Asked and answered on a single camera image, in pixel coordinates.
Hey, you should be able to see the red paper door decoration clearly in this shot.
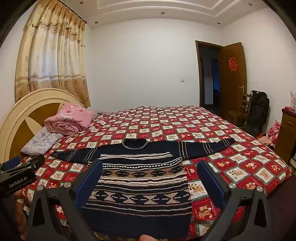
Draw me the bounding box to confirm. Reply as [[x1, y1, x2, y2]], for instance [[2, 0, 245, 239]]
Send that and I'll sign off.
[[228, 57, 238, 72]]

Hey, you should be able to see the navy patterned knit sweater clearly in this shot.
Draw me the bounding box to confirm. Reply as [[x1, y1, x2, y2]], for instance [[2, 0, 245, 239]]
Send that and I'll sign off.
[[50, 137, 236, 239]]

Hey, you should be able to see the red checked cloth pile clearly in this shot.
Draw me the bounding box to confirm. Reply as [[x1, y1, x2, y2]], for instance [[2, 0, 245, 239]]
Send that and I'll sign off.
[[258, 122, 281, 146]]

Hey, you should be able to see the brown door frame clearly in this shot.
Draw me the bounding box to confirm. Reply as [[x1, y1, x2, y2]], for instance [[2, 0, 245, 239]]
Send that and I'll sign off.
[[195, 40, 225, 112]]

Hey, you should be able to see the beige patterned curtain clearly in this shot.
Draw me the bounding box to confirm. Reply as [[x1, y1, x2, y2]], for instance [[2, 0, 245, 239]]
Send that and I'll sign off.
[[14, 0, 91, 108]]

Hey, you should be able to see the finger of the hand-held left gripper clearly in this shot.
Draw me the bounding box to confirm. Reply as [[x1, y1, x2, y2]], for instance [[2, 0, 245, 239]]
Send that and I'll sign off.
[[0, 156, 22, 169], [0, 154, 45, 174]]

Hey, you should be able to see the red checked bear bedspread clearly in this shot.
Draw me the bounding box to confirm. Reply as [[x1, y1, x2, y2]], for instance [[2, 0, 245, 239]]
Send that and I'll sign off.
[[20, 105, 292, 241]]

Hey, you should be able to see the folded pink quilt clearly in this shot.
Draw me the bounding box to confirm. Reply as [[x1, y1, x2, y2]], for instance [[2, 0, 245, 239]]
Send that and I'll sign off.
[[44, 102, 94, 136]]

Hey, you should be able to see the grey floral pillow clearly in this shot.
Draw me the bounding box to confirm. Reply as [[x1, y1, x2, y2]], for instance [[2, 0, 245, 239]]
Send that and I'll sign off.
[[21, 126, 63, 156]]

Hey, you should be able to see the black bag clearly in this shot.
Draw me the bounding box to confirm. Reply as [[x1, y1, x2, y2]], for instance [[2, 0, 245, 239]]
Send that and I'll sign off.
[[246, 90, 270, 137]]

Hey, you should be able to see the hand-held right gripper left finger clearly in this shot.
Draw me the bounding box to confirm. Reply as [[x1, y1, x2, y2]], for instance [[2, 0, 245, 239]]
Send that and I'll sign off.
[[27, 159, 103, 241]]

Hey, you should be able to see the cream and brown headboard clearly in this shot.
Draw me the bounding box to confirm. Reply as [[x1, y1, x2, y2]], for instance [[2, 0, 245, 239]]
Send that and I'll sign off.
[[0, 88, 84, 167]]

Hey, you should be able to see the person's left hand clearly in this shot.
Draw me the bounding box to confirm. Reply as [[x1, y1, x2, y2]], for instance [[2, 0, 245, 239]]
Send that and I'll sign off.
[[13, 192, 30, 240]]

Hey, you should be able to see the brown wooden door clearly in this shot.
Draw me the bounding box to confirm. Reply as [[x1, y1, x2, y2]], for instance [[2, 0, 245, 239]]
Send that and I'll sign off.
[[217, 42, 247, 128]]

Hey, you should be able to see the wooden cabinet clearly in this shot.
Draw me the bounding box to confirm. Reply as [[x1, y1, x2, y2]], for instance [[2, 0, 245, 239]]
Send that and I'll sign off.
[[276, 108, 296, 165]]

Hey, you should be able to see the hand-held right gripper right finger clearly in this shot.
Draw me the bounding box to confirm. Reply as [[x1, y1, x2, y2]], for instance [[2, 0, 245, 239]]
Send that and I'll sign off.
[[196, 160, 272, 241]]

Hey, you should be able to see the dark curtain rod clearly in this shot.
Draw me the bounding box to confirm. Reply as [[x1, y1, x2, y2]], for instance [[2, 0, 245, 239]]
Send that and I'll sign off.
[[59, 0, 88, 24]]

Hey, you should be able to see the wooden chair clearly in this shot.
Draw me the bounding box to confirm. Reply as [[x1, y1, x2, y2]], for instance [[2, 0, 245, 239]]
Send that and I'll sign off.
[[226, 93, 252, 128]]

